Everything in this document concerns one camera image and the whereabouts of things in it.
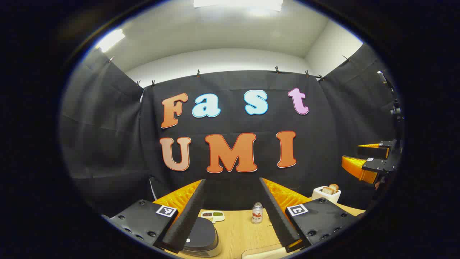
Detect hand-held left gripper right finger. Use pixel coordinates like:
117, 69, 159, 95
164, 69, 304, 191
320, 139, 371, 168
259, 177, 365, 253

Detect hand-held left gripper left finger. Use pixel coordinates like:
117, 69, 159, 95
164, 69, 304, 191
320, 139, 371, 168
102, 179, 207, 254

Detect black and silver rice cooker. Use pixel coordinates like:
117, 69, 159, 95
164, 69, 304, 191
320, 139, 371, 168
180, 217, 222, 258

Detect clear plastic bottle red label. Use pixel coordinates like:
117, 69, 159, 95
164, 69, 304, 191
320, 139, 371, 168
252, 202, 263, 224

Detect white divided dish of beans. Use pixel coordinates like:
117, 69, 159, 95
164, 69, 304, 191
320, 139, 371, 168
201, 211, 225, 223

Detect white toaster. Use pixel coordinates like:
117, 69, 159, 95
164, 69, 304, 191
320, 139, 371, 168
311, 186, 342, 204

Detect black backdrop cloth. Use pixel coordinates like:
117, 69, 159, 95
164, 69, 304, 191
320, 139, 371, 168
59, 43, 405, 216

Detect ceiling light panel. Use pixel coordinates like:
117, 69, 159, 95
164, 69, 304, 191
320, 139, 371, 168
193, 0, 283, 11
95, 29, 125, 53

